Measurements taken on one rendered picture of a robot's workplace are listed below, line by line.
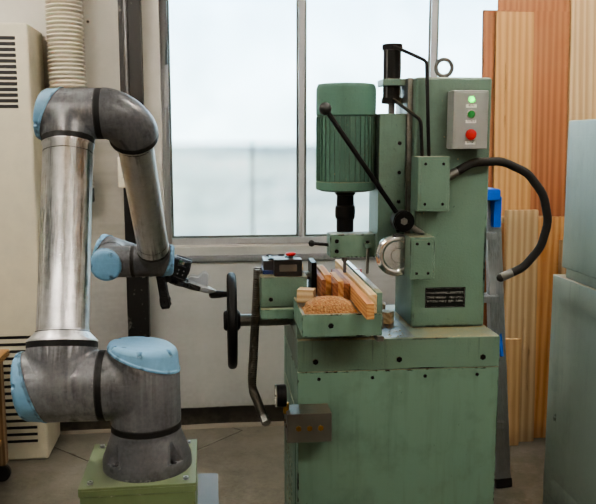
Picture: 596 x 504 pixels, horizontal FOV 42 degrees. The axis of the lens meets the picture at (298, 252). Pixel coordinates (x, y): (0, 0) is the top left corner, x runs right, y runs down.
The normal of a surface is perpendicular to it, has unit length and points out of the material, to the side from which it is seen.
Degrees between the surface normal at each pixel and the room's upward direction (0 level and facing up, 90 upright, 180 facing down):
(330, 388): 90
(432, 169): 90
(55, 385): 71
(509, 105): 86
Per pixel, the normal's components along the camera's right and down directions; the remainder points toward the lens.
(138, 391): 0.07, 0.14
